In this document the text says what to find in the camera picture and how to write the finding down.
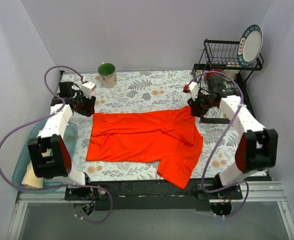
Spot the orange t shirt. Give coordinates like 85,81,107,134
86,106,204,190

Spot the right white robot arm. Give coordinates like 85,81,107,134
183,71,279,199

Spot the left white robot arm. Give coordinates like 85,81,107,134
27,81,96,200

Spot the red bowl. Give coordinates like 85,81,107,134
206,68,223,79

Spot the cream cup in rack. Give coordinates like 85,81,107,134
223,61,240,80

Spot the floral green-inside mug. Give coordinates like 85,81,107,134
98,63,117,88

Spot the floral tablecloth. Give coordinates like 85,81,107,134
71,70,240,181

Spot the white green-rimmed plate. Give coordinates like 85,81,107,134
237,24,263,67

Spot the blue plastic tray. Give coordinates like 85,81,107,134
11,120,78,187

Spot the beige rolled cloth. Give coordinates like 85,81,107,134
21,129,52,188

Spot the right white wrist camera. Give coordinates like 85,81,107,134
183,81,199,100

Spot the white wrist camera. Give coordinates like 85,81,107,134
183,81,199,100
80,81,96,99

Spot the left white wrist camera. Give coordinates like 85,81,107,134
80,81,96,99

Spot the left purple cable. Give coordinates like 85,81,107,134
0,65,113,224

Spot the purple cable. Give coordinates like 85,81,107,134
189,71,250,218
0,65,113,224

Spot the black wire dish rack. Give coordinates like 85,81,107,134
191,38,264,125

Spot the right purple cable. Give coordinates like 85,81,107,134
189,71,250,218

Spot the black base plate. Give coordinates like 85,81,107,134
64,177,244,212

